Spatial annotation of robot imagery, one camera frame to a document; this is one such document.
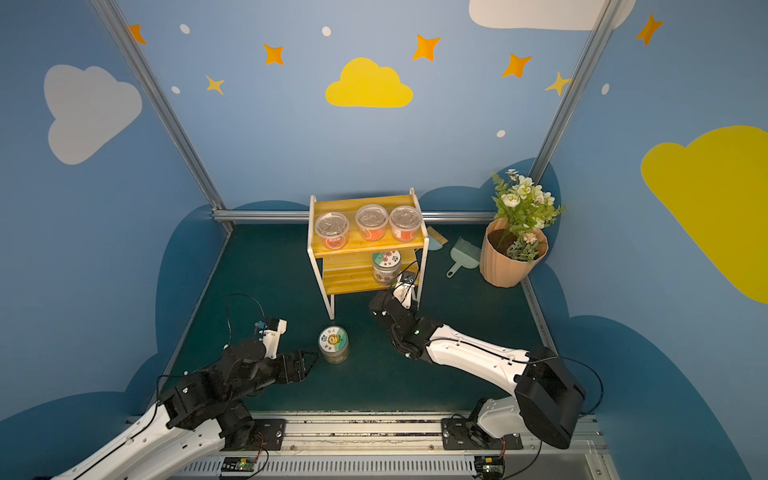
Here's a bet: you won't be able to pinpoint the sunflower label seed jar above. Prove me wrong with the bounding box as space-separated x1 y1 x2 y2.
318 326 349 364

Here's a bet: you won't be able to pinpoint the pink flower label seed jar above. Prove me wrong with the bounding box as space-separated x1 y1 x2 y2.
372 250 402 285

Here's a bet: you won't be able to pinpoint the clear lid seed container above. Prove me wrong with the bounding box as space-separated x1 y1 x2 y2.
389 205 422 243
355 204 389 241
315 212 349 250

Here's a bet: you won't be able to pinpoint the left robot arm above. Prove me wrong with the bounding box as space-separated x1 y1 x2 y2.
57 338 312 479

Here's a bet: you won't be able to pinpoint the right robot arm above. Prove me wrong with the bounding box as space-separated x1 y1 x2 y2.
369 290 587 450

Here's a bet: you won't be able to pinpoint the blue brush tan bristles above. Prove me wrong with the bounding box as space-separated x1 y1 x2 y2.
427 226 448 251

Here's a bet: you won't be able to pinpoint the left circuit board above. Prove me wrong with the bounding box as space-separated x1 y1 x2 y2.
220 457 262 476

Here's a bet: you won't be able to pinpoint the circuit board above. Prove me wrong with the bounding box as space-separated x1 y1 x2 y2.
220 457 262 476
473 455 505 480

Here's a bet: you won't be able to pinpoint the mint green hand brush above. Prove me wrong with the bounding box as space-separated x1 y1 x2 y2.
446 237 481 278

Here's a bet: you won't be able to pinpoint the pink ribbed flower pot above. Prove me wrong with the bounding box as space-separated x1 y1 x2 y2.
479 219 549 288

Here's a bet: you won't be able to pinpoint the right circuit board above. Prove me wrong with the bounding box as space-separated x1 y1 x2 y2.
473 455 505 480

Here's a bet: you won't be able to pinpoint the white flower plant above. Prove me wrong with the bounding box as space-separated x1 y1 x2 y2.
490 169 564 263

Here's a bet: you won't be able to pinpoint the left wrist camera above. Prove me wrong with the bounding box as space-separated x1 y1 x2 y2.
255 318 287 359

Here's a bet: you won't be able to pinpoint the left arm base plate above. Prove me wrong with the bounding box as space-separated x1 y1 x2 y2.
224 418 287 452

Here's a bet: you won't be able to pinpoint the aluminium front rail base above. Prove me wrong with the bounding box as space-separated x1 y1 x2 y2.
168 412 618 479

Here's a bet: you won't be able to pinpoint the white frame wooden shelf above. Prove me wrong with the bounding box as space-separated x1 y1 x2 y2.
307 190 429 320

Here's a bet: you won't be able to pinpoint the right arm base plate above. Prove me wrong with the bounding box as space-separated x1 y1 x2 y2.
440 416 523 451

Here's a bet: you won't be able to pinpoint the aluminium back rail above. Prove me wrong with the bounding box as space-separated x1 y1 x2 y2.
212 209 496 224

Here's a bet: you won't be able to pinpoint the right aluminium corner post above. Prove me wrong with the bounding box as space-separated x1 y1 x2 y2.
528 0 625 183

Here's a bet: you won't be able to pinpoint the aluminium corner post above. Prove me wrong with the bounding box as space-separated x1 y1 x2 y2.
528 0 625 183
91 0 226 210

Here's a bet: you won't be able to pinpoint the left aluminium corner post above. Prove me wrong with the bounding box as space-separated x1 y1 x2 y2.
91 0 226 210

